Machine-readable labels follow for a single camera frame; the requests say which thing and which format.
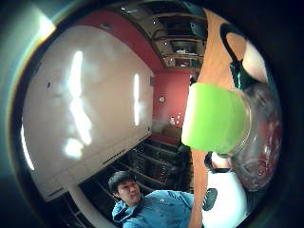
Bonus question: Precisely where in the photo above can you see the the person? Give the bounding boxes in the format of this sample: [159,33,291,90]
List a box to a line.
[107,170,196,228]

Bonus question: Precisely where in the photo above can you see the dark open shelf unit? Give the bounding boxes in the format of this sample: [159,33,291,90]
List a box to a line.
[111,0,209,70]
[53,139,194,228]

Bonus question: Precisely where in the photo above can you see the clear bottle with green cap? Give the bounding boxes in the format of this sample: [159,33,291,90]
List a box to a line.
[180,81,283,193]

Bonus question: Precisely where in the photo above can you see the low wooden cabinet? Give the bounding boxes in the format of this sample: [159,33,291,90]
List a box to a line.
[162,125,184,141]

